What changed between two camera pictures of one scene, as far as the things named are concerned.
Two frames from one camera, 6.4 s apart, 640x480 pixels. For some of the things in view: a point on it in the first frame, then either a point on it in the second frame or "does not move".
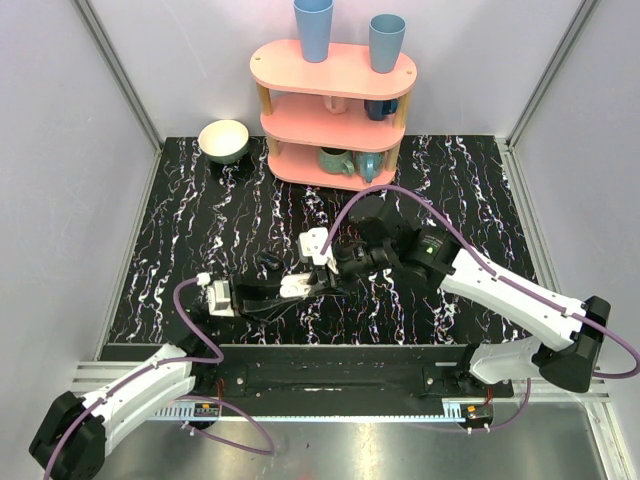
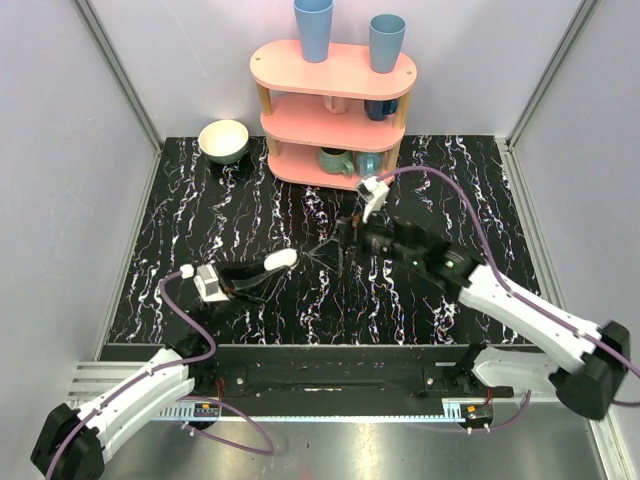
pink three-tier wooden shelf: (333, 125) does not move
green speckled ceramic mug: (336, 161) does not move
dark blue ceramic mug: (377, 109) does not move
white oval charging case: (295, 285) → (280, 258)
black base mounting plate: (344, 373) does not move
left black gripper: (238, 297) → (232, 283)
